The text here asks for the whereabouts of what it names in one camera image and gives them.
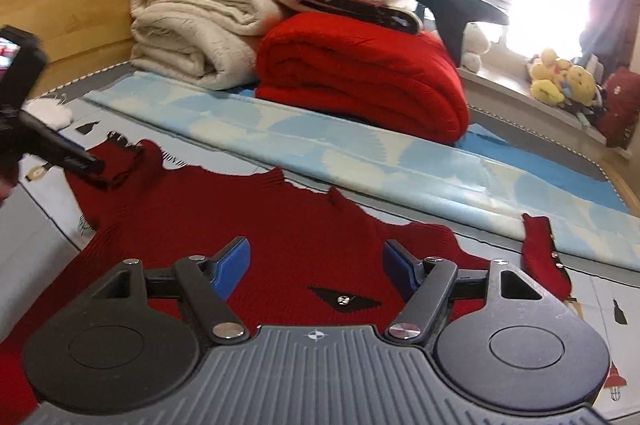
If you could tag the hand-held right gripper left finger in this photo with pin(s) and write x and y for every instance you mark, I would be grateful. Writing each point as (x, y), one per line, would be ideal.
(232, 267)

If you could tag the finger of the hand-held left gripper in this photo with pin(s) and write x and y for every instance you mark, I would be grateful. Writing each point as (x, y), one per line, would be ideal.
(65, 150)

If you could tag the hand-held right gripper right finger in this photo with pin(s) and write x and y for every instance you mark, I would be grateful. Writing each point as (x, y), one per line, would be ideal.
(397, 267)

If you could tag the red knitted sweater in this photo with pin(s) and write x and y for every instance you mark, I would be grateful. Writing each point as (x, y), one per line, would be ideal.
(300, 225)

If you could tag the printed grey bed sheet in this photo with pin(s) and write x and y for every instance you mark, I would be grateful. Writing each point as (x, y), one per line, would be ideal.
(40, 225)

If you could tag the wooden headboard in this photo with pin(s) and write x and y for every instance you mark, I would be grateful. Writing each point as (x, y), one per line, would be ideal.
(90, 5)

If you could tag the light blue patterned mat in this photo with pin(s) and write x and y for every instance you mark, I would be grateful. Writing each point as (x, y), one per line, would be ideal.
(300, 125)

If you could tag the blue sheet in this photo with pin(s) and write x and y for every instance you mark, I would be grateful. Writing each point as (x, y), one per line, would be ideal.
(525, 160)

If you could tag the cream folded quilt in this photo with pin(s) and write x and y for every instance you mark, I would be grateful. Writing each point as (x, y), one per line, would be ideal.
(190, 35)

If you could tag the red folded blanket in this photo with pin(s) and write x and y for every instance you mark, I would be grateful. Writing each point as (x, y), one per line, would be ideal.
(360, 70)

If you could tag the window sill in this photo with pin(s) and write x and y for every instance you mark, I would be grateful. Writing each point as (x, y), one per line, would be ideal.
(510, 92)

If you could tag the white plush toy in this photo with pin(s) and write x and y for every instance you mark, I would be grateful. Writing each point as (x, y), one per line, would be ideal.
(475, 47)

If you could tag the yellow round plush toy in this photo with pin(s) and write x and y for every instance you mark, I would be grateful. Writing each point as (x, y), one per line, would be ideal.
(580, 82)

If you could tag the dark red cushion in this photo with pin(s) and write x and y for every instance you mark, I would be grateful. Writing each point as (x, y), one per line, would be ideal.
(622, 105)

